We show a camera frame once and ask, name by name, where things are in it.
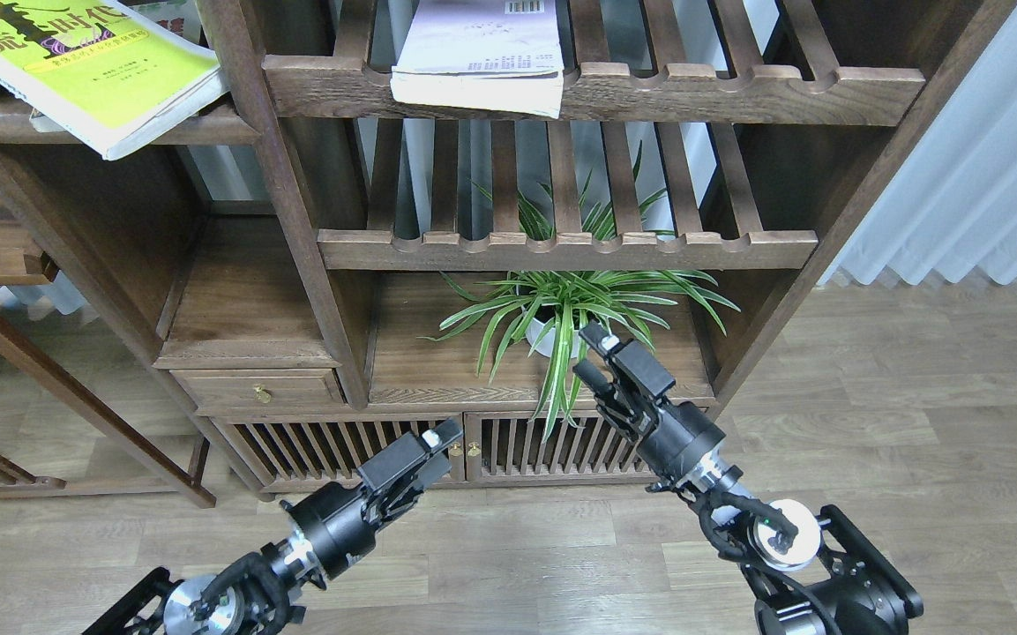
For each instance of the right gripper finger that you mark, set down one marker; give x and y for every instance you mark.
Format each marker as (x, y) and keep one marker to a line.
(631, 365)
(611, 401)

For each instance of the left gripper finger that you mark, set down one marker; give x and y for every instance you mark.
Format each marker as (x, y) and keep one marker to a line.
(412, 462)
(397, 498)

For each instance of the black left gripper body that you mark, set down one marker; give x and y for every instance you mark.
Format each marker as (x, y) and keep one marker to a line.
(333, 529)

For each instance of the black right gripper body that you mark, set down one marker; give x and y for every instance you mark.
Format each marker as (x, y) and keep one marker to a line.
(677, 442)

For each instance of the yellow green magazine stack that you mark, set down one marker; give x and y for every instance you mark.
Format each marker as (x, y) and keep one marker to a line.
(27, 29)

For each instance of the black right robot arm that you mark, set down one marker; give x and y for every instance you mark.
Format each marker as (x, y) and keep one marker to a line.
(811, 572)

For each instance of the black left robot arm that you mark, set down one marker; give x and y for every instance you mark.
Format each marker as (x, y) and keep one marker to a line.
(249, 597)

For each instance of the green spider plant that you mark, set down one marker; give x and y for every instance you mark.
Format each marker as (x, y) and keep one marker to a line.
(625, 297)

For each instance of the white plant pot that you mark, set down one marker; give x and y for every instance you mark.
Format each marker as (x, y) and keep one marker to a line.
(544, 335)

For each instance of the brass drawer knob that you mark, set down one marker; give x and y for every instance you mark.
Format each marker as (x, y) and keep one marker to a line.
(262, 395)

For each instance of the dark wooden bookshelf cabinet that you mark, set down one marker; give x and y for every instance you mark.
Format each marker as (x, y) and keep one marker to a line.
(293, 236)

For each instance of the white lavender book stack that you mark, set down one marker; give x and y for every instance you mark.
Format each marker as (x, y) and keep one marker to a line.
(501, 56)

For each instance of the white pleated curtain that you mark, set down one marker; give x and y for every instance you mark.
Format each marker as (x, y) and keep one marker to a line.
(950, 213)

